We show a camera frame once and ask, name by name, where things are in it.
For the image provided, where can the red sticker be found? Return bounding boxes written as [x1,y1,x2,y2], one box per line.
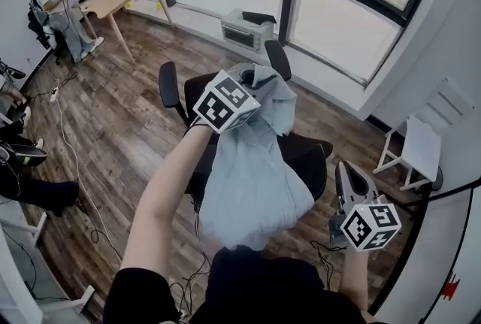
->
[442,272,461,301]

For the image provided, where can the black and white office chair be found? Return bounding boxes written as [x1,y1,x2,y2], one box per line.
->
[27,0,63,66]

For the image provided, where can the white desk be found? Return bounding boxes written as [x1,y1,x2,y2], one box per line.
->
[0,198,97,324]

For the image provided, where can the person's right forearm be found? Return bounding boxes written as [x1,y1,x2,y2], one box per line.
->
[340,245,371,316]

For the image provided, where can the person's black clothing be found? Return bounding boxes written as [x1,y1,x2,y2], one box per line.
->
[103,245,377,324]

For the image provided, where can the black flat device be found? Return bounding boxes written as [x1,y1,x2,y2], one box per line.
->
[241,11,277,25]

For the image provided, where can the white floor cable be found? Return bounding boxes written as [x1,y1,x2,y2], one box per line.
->
[54,100,123,263]

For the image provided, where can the dark oval back pack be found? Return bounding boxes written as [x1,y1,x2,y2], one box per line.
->
[0,144,49,168]

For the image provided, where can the light blue clothes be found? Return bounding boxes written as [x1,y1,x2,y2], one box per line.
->
[198,62,316,252]

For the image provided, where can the person's left forearm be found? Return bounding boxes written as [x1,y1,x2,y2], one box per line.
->
[120,125,221,274]

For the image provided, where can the white toaster oven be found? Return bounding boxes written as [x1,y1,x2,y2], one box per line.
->
[220,8,275,54]

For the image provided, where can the black-framed whiteboard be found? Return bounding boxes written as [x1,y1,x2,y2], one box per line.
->
[370,179,481,324]

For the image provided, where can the black office chair with headrest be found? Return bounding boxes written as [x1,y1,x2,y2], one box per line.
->
[158,39,334,203]

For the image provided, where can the white folding chair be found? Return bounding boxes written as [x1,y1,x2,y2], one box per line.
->
[372,77,475,192]

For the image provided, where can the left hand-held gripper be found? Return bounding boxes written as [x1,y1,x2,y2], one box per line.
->
[192,68,262,135]

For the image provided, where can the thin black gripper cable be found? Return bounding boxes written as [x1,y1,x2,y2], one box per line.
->
[168,194,213,319]
[310,241,349,292]

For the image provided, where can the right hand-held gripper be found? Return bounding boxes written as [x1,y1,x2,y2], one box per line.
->
[329,161,403,253]

